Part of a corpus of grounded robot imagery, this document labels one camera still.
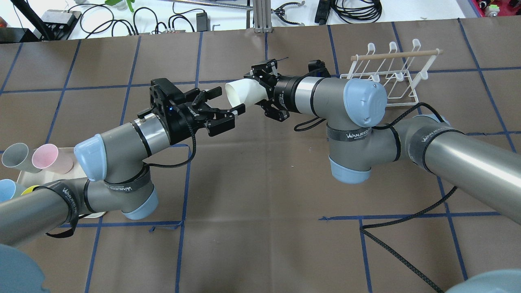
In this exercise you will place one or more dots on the pink plastic cup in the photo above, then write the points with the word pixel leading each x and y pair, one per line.
pixel 49 157

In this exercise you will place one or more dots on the metal reacher grabber tool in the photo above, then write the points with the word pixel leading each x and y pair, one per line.
pixel 279 12

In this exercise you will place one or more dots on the grey plastic cup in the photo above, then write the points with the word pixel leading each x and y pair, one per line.
pixel 19 156

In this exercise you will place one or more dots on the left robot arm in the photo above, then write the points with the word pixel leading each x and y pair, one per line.
pixel 116 177

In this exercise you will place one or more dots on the yellow plastic cup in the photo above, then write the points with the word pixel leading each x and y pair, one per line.
pixel 29 189

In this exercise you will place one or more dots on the aluminium frame post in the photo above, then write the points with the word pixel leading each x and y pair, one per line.
pixel 262 16

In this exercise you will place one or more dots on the cream plastic tray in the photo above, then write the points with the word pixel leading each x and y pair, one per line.
pixel 29 179

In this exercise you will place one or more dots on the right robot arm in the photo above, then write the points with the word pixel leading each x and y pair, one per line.
pixel 353 110

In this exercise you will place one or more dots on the light blue cup at edge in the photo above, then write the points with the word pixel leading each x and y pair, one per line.
pixel 10 189

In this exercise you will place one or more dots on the cream white plastic cup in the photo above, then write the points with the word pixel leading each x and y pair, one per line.
pixel 245 91

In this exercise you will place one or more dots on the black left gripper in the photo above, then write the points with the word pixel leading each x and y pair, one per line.
pixel 182 125

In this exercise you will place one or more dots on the black power adapter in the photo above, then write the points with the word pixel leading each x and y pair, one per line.
pixel 203 22

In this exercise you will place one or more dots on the red parts bin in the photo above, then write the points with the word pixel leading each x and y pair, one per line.
pixel 490 8

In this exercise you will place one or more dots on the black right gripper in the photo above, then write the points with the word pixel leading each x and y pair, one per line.
pixel 284 94

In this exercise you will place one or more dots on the white wire cup rack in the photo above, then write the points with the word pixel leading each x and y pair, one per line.
pixel 398 72

